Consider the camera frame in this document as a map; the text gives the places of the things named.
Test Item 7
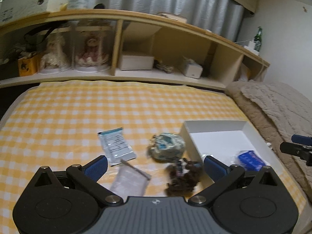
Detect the blue tissue packet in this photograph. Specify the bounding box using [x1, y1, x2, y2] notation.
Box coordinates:
[238, 151, 266, 171]

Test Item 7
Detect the dark brown hair scrunchie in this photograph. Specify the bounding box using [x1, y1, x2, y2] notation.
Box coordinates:
[166, 158, 202, 197]

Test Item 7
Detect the clear zip bag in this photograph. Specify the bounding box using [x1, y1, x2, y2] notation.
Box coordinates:
[109, 160, 151, 201]

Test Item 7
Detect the blue white foil sachet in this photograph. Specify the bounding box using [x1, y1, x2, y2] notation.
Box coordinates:
[97, 127, 137, 166]

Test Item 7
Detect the blue floral silk pouch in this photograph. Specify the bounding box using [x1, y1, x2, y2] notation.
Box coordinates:
[148, 133, 186, 162]

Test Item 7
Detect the beige fluffy blanket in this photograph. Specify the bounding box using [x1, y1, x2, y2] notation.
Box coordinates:
[225, 81, 311, 198]

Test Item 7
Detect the white shallow cardboard box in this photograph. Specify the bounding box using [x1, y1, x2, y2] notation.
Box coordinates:
[180, 121, 287, 184]

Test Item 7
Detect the yellow checked bed sheet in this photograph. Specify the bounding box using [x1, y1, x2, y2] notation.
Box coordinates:
[0, 79, 307, 234]

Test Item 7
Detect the white charger adapter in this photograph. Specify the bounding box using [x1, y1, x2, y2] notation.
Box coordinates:
[244, 41, 259, 56]

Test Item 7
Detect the green glass bottle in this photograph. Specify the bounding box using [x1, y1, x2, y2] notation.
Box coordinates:
[254, 27, 263, 52]

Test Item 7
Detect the white tissue box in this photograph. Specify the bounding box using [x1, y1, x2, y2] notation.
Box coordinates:
[179, 57, 203, 79]

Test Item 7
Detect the open white small box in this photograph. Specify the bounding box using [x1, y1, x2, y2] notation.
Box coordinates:
[118, 52, 154, 70]

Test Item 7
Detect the yellow small box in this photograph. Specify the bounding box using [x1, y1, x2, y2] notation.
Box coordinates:
[17, 54, 40, 77]

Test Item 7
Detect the wooden headboard shelf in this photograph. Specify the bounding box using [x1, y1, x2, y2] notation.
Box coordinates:
[1, 9, 269, 91]

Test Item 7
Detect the pink doll in clear case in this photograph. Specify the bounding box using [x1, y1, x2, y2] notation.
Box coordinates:
[73, 25, 112, 73]

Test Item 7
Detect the white storage box on shelf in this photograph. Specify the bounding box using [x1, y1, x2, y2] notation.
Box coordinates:
[1, 0, 68, 25]

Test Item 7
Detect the tangled cord bundle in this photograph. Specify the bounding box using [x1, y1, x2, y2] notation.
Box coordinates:
[155, 62, 175, 74]

